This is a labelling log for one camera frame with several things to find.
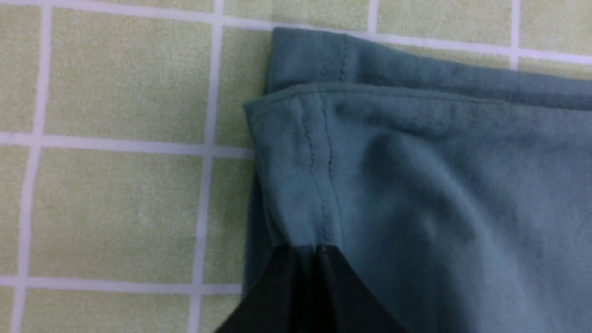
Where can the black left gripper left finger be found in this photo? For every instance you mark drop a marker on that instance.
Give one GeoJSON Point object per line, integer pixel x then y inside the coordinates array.
{"type": "Point", "coordinates": [272, 305]}

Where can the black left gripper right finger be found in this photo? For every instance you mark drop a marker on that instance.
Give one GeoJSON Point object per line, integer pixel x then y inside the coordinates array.
{"type": "Point", "coordinates": [342, 303]}

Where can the green long sleeve shirt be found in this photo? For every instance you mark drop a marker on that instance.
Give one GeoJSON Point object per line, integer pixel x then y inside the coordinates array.
{"type": "Point", "coordinates": [461, 195]}

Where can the green checkered tablecloth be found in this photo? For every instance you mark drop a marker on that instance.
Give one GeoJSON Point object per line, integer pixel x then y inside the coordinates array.
{"type": "Point", "coordinates": [125, 156]}

